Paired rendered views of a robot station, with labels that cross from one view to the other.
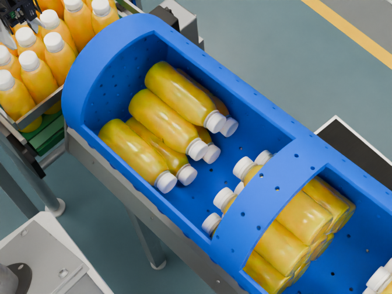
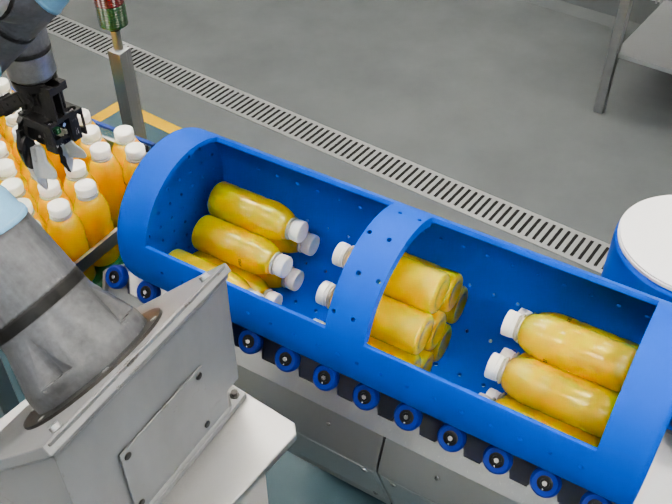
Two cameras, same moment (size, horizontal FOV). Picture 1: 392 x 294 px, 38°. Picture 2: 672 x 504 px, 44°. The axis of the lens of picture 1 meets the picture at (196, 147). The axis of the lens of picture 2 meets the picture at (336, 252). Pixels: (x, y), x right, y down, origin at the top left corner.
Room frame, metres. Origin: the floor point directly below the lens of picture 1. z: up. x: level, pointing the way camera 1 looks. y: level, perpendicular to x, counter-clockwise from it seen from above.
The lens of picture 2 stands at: (-0.45, 0.27, 2.03)
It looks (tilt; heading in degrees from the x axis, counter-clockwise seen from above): 43 degrees down; 339
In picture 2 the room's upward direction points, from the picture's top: straight up
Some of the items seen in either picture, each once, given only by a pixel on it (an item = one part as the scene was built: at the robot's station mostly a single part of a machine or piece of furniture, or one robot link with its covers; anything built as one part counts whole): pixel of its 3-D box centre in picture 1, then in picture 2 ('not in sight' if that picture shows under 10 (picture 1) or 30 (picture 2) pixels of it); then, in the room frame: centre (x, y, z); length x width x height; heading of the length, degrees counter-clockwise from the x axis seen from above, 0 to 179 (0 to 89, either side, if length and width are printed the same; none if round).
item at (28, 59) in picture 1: (28, 59); (58, 208); (0.81, 0.33, 1.07); 0.04 x 0.04 x 0.02
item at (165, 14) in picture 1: (159, 34); not in sight; (0.93, 0.05, 0.95); 0.10 x 0.07 x 0.10; 128
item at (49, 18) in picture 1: (49, 18); (75, 168); (0.92, 0.29, 1.07); 0.04 x 0.04 x 0.02
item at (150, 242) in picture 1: (146, 232); not in sight; (0.68, 0.19, 0.31); 0.06 x 0.06 x 0.63; 38
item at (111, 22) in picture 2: not in sight; (111, 13); (1.30, 0.13, 1.18); 0.06 x 0.06 x 0.05
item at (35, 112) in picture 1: (86, 72); (122, 230); (0.84, 0.23, 0.96); 0.40 x 0.01 x 0.03; 128
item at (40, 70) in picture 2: not in sight; (31, 62); (0.80, 0.31, 1.37); 0.08 x 0.08 x 0.05
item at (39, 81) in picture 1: (41, 84); (69, 245); (0.81, 0.33, 0.98); 0.07 x 0.07 x 0.17
